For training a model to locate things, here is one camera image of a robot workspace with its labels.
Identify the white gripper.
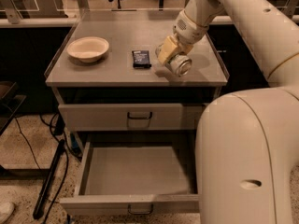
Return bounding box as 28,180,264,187
158,10,208,65

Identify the silver green 7up can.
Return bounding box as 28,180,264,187
155,45,192,77

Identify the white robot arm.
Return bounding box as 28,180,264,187
156,0,299,224

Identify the grey metal drawer cabinet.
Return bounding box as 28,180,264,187
46,10,228,147

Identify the closed grey top drawer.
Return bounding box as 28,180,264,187
59,104,204,132

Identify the open grey middle drawer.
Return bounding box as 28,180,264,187
60,142,199,216

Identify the dark blue snack packet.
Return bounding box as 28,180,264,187
132,50,151,69

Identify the white paper bowl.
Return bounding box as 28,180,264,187
66,36,109,63

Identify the black bar on floor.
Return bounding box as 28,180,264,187
33,140,64,219

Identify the dark side table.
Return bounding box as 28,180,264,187
0,81,26,135

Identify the white shoe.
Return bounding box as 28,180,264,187
0,202,15,224

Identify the black cable on floor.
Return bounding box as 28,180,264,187
0,103,82,224

